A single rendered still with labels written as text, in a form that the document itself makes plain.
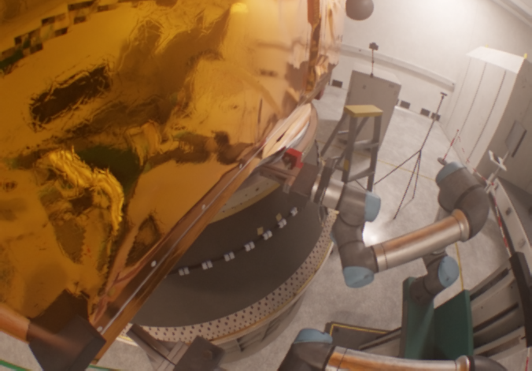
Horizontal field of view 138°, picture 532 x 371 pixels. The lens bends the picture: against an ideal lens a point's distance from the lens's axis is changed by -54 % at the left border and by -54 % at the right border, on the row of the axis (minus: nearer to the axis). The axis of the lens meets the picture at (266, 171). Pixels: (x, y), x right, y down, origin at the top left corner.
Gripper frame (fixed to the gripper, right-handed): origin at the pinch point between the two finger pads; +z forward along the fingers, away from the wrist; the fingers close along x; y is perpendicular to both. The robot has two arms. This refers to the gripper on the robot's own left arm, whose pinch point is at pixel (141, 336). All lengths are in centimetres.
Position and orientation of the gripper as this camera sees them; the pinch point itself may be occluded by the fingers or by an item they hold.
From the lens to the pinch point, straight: 42.5
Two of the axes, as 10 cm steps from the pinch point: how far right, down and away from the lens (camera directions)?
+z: -9.0, -3.2, 2.9
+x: -4.3, 5.5, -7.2
